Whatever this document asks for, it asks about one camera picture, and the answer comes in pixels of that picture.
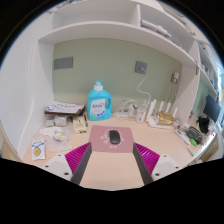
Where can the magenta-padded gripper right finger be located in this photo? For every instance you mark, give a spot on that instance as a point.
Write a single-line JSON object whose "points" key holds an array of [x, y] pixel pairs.
{"points": [[149, 160]]}

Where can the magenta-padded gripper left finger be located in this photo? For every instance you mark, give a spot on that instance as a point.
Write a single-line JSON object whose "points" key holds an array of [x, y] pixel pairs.
{"points": [[75, 160]]}

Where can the black computer mouse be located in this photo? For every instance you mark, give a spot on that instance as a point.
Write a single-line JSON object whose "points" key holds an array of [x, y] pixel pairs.
{"points": [[114, 137]]}

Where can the pink printed mouse pad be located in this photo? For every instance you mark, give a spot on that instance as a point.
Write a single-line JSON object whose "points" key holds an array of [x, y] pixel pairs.
{"points": [[98, 141]]}

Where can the clear plastic bag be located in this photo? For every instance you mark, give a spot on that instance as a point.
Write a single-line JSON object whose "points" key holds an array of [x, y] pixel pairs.
{"points": [[58, 140]]}

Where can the cream small box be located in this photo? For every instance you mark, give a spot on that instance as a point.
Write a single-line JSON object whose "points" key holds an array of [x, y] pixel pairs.
{"points": [[79, 124]]}

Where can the white printed packet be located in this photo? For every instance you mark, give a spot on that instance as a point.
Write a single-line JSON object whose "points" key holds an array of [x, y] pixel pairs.
{"points": [[37, 149]]}

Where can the white router with antennas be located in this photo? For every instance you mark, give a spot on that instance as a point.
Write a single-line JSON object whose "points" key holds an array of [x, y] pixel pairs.
{"points": [[151, 121]]}

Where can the white remote control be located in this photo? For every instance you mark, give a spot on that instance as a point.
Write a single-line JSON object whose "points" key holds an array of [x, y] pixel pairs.
{"points": [[182, 136]]}

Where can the small white jar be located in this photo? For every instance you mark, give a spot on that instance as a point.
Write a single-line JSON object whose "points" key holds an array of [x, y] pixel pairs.
{"points": [[176, 125]]}

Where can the gold foil bag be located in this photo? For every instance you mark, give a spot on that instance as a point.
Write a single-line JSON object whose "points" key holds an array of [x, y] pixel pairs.
{"points": [[165, 118]]}

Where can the clear plastic bottle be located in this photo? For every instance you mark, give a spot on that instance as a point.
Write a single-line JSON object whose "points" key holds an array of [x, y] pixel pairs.
{"points": [[141, 115]]}

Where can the green small pack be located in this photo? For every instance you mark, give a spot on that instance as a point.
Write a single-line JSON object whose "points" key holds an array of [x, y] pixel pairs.
{"points": [[193, 141]]}

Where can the stack of booklets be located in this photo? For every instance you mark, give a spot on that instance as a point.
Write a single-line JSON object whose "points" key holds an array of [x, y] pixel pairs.
{"points": [[65, 108]]}

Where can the grey zipped pouch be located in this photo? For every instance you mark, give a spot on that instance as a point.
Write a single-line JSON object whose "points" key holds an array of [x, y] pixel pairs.
{"points": [[195, 134]]}

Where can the white power strip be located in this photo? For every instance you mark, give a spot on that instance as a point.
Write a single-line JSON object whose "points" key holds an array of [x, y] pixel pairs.
{"points": [[121, 114]]}

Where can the blue detergent bottle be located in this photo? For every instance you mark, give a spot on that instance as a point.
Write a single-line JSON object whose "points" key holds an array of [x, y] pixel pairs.
{"points": [[98, 106]]}

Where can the black bag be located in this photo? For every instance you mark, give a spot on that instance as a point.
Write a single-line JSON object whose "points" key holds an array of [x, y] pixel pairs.
{"points": [[203, 125]]}

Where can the black monitor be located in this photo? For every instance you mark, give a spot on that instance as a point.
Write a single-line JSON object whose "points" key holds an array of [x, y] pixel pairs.
{"points": [[211, 108]]}

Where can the white plug-in wall adapter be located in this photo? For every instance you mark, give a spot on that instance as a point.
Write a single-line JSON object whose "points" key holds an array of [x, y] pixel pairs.
{"points": [[175, 77]]}

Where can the grey wall socket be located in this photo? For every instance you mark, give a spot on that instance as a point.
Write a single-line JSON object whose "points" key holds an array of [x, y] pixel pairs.
{"points": [[140, 67]]}

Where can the grey wall plate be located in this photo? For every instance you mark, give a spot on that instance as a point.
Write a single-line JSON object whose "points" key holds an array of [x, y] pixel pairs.
{"points": [[63, 63]]}

